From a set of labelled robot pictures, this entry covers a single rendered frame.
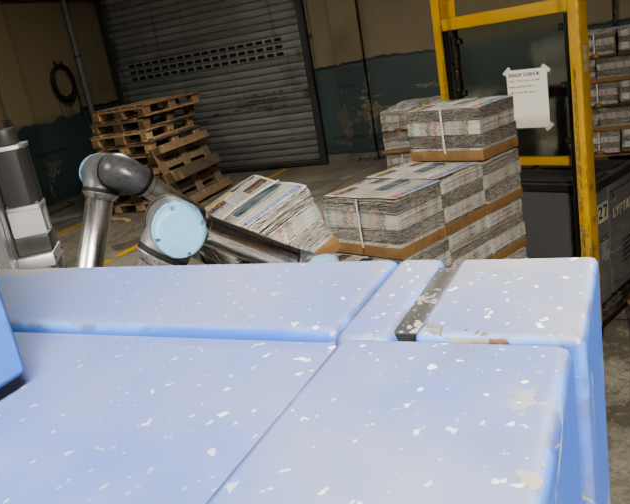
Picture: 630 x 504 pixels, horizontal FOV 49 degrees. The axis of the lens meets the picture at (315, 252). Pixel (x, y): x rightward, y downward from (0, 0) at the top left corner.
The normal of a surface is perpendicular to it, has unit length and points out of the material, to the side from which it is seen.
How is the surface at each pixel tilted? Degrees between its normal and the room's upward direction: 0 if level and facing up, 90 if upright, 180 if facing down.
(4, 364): 90
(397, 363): 0
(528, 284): 0
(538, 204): 90
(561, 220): 90
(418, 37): 90
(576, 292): 0
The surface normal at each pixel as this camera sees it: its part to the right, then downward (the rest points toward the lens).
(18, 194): 0.22, 0.25
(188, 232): 0.41, 0.10
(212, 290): -0.17, -0.94
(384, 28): -0.40, 0.33
